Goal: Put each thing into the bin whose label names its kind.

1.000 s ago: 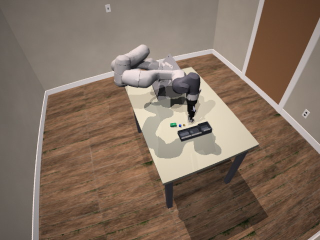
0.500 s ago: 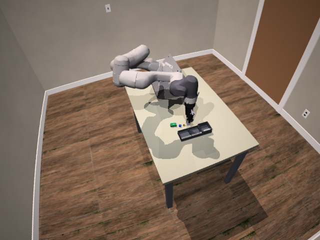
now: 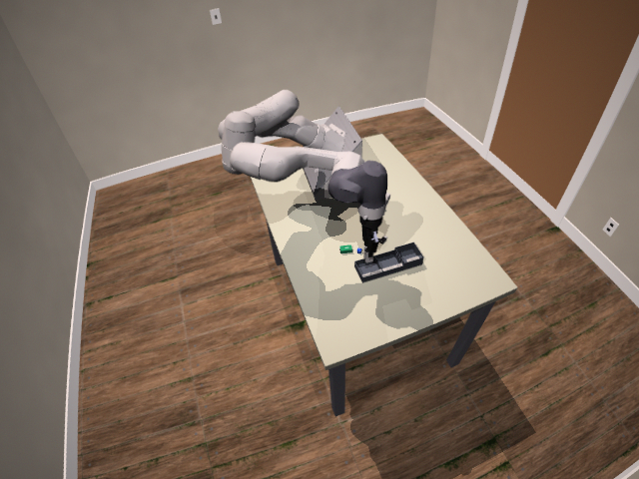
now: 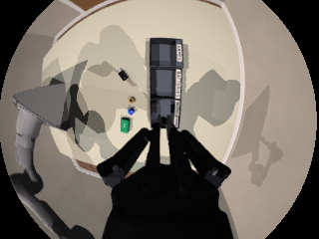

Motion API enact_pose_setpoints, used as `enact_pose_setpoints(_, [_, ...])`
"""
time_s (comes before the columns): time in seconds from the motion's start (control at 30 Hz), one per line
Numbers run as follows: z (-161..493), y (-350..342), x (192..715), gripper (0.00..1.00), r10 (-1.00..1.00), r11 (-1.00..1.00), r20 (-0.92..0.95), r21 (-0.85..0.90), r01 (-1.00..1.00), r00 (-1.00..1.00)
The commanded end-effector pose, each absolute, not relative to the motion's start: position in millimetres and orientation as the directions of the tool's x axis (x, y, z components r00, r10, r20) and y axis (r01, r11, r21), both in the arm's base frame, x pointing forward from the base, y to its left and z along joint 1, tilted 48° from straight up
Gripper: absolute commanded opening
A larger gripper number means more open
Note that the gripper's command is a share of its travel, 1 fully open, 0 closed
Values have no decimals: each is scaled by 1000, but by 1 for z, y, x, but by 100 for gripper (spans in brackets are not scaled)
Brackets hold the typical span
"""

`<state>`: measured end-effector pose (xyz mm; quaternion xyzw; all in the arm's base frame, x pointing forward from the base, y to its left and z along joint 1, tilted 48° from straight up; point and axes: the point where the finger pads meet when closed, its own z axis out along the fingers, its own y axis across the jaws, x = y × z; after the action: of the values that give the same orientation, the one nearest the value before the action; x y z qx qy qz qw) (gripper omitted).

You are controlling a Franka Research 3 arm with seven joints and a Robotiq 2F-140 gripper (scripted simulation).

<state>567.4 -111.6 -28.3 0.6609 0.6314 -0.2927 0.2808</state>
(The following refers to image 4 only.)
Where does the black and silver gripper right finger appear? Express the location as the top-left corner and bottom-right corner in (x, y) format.
(166, 115), (231, 194)

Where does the small blue cube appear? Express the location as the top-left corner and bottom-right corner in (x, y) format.
(128, 108), (135, 115)

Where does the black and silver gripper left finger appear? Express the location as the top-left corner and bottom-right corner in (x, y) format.
(97, 115), (161, 195)

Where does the green nine-volt battery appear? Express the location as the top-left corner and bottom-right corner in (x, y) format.
(121, 118), (131, 133)

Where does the black rack of bins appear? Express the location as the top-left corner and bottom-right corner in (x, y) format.
(150, 38), (183, 128)

